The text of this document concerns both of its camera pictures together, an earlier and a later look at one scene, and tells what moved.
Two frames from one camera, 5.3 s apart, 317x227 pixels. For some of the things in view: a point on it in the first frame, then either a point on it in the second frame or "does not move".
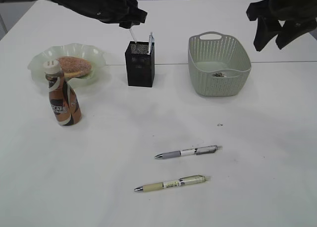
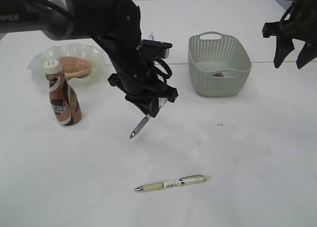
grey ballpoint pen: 197,151 to 161,102
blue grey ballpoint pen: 151,39 does not move
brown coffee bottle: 65,105 does not move
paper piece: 219,74 does not move
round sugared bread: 73,67 does not move
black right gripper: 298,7 to 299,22
